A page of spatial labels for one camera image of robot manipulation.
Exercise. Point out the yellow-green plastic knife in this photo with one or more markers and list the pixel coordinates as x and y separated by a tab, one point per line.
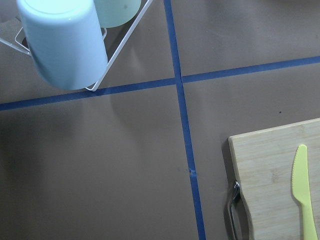
300	186

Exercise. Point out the long blue tape strip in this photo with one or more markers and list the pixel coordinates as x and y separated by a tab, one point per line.
192	171

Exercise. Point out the bamboo cutting board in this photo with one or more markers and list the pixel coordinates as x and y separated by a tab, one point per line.
263	162

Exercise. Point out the metal cutting board handle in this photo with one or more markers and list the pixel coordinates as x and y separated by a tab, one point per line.
231	205

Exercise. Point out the crossing blue tape strip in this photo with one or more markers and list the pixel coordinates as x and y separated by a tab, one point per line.
160	83

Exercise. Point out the mint green plastic cup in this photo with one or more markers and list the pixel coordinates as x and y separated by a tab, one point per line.
114	13

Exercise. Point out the light blue plastic cup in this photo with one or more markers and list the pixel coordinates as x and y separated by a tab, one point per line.
65	41

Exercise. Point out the white wire rack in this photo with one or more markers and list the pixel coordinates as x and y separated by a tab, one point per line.
12	34

